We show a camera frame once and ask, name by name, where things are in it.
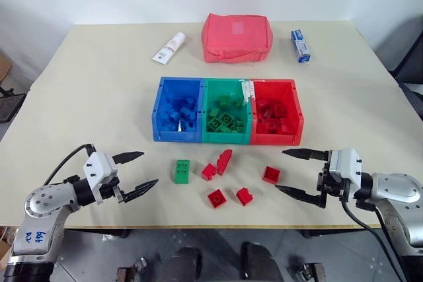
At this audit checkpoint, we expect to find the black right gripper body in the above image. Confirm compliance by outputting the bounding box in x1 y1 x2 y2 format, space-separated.
316 162 352 201

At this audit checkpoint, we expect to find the red plastic storage bin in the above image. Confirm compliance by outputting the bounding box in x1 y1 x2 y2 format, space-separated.
247 79 305 146

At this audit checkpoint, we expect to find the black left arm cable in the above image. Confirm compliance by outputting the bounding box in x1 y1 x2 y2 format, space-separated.
42 143 97 187

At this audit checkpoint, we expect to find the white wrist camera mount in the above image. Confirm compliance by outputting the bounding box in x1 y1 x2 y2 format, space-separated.
328 148 364 194
82 151 120 203

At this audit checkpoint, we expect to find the red arched building brick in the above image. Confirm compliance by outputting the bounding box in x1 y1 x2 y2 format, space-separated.
215 149 233 177

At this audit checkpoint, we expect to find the white tape strip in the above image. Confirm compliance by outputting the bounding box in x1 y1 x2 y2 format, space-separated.
240 79 266 107

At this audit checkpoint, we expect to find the green square building brick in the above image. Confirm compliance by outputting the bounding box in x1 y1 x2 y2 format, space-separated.
206 118 225 133
218 112 236 128

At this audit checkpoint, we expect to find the black office chair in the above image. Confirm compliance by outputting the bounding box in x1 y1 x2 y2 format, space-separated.
389 15 423 122

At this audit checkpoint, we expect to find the black table foot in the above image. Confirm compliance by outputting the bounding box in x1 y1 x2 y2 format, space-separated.
102 229 130 240
301 229 327 239

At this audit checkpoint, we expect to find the dark rounded shape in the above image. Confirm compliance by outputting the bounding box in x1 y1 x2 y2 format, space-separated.
171 246 203 282
240 241 282 282

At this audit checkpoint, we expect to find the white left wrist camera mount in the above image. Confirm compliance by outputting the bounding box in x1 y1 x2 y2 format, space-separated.
82 151 120 203

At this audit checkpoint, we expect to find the white cream tube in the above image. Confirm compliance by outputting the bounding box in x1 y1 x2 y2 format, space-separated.
151 32 186 65

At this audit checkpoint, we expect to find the small red building brick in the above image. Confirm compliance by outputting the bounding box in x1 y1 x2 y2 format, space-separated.
207 188 228 210
235 186 255 207
201 162 218 182
261 165 282 185

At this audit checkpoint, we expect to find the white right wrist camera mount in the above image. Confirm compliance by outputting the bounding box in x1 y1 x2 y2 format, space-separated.
328 148 364 194

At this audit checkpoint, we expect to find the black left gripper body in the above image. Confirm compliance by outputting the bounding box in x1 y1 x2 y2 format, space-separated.
98 176 128 204

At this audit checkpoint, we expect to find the green plastic storage bin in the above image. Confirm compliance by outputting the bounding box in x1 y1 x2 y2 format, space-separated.
198 77 254 145

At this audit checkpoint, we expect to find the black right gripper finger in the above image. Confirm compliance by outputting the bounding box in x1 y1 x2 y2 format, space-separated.
274 184 327 209
281 148 330 162

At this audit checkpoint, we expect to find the tall green building brick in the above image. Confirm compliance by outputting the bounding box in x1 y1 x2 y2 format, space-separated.
171 159 192 185

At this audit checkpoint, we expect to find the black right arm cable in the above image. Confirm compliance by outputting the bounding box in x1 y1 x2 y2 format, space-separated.
340 195 408 282

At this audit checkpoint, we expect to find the blue and white carton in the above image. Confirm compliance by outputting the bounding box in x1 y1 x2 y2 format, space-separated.
290 28 313 64

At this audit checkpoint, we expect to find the blue plastic storage bin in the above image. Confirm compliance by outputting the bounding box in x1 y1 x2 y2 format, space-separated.
151 76 206 143

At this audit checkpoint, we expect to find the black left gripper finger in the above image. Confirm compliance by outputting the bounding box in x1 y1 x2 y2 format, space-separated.
112 151 145 165
122 178 160 204

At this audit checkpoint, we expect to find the red fabric zipper pouch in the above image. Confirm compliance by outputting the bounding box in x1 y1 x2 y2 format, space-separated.
201 13 275 64

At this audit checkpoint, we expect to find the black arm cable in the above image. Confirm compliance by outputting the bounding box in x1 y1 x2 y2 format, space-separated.
340 195 408 282
42 143 97 187

